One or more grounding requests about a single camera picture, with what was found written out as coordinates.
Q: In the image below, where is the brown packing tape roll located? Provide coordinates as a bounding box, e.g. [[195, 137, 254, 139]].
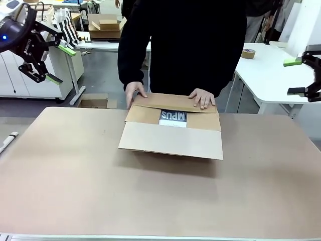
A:
[[241, 48, 256, 60]]

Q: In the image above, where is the person in black clothes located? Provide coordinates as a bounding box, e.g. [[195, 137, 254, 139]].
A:
[[117, 0, 248, 99]]

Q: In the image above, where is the black white striped bag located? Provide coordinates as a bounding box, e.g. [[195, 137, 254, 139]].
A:
[[52, 9, 80, 50]]

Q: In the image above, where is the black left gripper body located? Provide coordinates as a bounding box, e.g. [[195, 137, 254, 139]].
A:
[[0, 16, 50, 62]]

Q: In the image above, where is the person's left forearm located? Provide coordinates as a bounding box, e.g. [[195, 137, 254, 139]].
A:
[[212, 47, 243, 98]]

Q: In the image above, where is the person's right hand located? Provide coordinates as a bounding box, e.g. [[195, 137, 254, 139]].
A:
[[124, 81, 148, 110]]

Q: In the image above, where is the white foam board panel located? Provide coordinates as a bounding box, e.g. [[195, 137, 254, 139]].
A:
[[278, 0, 321, 57]]

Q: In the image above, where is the black and white gift set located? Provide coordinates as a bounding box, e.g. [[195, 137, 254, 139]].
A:
[[158, 109, 188, 128]]

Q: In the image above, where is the large brown cardboard box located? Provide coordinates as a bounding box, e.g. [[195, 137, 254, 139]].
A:
[[118, 92, 224, 161]]

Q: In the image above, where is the bystander in grey trousers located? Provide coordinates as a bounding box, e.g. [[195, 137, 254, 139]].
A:
[[244, 0, 267, 43]]

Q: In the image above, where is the person's left hand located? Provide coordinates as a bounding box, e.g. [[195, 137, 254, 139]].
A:
[[188, 88, 216, 110]]

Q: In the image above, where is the white workshop table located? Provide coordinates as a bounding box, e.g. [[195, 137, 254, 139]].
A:
[[74, 31, 152, 106]]

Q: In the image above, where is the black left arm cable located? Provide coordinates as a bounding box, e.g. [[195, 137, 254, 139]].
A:
[[22, 2, 36, 42]]

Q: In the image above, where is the white marker pen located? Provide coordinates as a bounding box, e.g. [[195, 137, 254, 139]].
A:
[[0, 131, 19, 154]]

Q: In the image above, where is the white table with rounded corner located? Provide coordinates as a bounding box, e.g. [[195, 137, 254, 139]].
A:
[[224, 42, 321, 120]]

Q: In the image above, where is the person's right forearm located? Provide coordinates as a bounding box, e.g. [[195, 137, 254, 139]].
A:
[[117, 32, 145, 92]]

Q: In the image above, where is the cardboard box on floor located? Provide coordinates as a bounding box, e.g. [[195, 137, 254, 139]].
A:
[[77, 93, 118, 109]]

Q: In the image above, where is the open small cardboard box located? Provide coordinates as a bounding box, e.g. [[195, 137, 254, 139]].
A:
[[87, 14, 127, 41]]

